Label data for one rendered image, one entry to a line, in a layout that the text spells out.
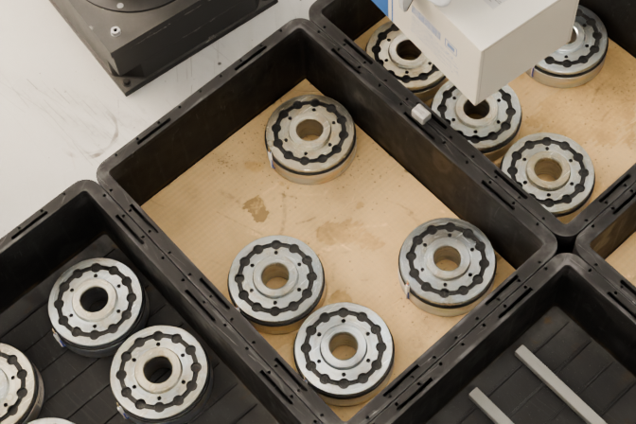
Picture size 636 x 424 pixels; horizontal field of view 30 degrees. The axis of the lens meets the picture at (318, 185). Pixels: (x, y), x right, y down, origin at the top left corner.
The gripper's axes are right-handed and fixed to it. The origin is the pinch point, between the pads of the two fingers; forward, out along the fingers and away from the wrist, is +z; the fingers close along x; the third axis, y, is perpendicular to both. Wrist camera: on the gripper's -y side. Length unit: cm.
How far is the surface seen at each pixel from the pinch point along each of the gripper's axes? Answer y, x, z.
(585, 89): 6.5, 15.6, 28.4
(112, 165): -13.3, -34.9, 18.6
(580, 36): 2.2, 18.1, 24.7
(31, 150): -36, -39, 42
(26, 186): -31, -42, 42
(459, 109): 1.2, 0.8, 24.8
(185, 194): -10.9, -29.0, 28.6
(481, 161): 10.3, -4.3, 18.4
